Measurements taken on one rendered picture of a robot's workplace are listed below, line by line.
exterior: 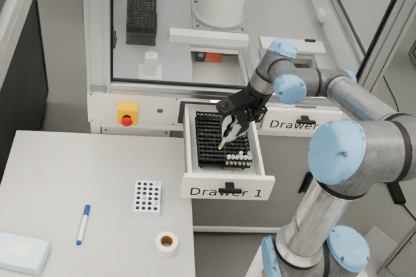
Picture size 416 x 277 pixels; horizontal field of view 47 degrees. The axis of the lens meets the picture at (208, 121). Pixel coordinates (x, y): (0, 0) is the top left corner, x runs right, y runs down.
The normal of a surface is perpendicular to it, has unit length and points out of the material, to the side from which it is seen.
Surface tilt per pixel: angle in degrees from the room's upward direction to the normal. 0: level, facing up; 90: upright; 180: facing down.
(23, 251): 0
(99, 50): 90
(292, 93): 85
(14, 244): 0
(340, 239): 9
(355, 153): 45
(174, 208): 0
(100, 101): 90
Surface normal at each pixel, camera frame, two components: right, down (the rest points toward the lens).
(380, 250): 0.08, -0.75
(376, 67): 0.07, 0.72
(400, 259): -0.70, 0.43
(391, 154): 0.21, 0.04
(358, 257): 0.29, -0.67
